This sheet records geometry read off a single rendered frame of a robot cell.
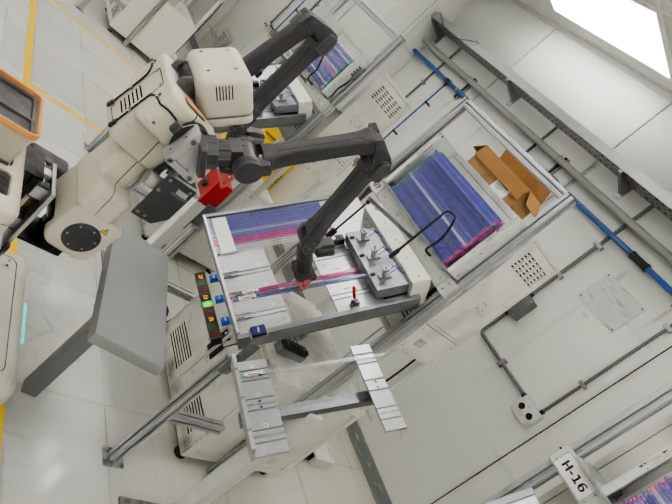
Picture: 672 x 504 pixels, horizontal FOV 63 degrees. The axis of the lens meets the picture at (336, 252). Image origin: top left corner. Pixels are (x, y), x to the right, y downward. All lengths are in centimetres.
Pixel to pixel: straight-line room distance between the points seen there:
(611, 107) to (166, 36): 433
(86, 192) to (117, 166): 11
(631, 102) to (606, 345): 166
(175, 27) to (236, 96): 483
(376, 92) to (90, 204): 205
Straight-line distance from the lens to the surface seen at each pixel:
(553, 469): 185
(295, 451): 277
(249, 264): 219
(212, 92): 149
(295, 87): 330
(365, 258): 216
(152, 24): 629
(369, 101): 328
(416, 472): 366
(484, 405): 354
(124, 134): 155
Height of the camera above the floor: 160
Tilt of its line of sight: 14 degrees down
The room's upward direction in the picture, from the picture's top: 50 degrees clockwise
